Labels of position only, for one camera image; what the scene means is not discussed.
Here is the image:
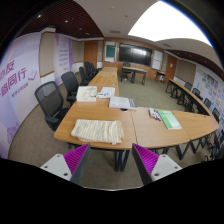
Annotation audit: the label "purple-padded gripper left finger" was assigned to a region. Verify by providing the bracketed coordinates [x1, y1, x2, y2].
[41, 144, 91, 185]

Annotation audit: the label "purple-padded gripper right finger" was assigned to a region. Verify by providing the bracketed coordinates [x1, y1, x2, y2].
[132, 144, 181, 185]

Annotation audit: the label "cream knitted towel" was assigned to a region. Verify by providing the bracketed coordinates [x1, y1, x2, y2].
[71, 119, 124, 144]

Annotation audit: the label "green booklet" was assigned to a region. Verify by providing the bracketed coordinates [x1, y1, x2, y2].
[158, 110, 181, 130]

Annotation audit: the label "markers bundle on table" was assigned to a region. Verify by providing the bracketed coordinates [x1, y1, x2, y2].
[148, 108, 161, 121]

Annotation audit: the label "white open booklet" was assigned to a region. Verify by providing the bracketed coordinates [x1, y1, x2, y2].
[109, 96, 137, 110]

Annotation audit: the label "white box on table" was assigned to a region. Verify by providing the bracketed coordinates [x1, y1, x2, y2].
[77, 86, 97, 102]

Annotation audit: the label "nearest black office chair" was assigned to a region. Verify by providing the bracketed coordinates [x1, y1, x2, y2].
[35, 81, 69, 131]

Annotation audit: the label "black office chair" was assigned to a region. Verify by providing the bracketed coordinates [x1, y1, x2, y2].
[79, 67, 90, 86]
[35, 81, 69, 131]
[61, 72, 79, 105]

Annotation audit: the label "right curved wooden table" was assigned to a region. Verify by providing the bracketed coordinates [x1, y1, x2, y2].
[166, 79, 211, 115]

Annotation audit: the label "white papers stack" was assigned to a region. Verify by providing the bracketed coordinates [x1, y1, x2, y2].
[96, 87, 115, 98]

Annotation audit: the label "wooden desk at front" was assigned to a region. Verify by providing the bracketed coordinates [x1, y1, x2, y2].
[130, 67, 147, 85]

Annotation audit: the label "black chair behind desk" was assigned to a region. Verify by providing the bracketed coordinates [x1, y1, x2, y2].
[121, 62, 132, 79]

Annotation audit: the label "whiteboard right of screen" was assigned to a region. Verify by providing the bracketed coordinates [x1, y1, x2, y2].
[152, 50, 163, 70]

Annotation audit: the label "whiteboard of screen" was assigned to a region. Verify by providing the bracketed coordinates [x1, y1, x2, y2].
[105, 41, 116, 63]
[152, 50, 163, 70]

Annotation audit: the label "whiteboard left of screen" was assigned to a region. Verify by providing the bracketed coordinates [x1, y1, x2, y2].
[105, 41, 116, 63]

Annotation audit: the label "large black wall screen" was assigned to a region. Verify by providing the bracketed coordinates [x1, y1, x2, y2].
[119, 43, 152, 66]

